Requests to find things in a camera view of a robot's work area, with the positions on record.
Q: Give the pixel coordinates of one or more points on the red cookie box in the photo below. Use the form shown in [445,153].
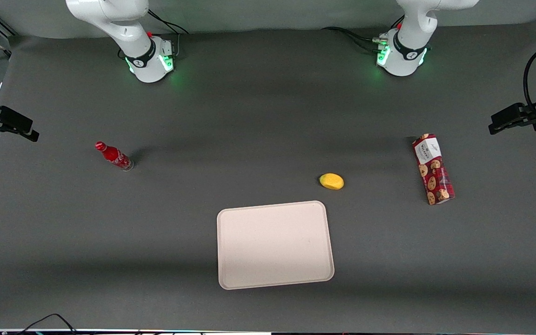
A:
[433,170]

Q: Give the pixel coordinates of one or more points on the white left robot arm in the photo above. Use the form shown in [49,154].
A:
[410,42]

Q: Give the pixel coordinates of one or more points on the red soda bottle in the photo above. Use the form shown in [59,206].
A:
[114,156]

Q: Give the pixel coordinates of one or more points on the yellow lemon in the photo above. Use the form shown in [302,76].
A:
[331,181]

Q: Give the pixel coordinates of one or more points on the beige rectangular tray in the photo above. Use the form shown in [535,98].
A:
[275,244]

